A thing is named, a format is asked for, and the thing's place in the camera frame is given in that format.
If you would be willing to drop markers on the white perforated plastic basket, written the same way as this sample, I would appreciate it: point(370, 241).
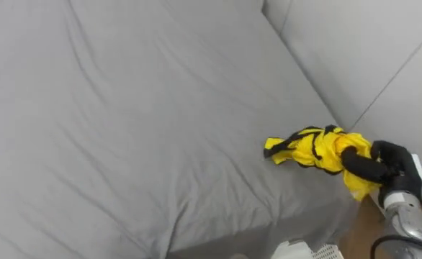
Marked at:
point(304, 251)

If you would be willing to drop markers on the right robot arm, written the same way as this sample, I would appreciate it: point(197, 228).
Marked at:
point(410, 223)

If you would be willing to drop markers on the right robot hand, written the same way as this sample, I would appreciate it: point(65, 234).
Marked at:
point(398, 169)

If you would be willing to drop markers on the white cabinet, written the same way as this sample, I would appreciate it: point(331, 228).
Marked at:
point(358, 54)

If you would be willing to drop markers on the grey bed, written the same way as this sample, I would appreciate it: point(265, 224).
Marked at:
point(124, 126)

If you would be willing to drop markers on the yellow and black garment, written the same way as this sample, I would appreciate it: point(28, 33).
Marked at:
point(319, 149)

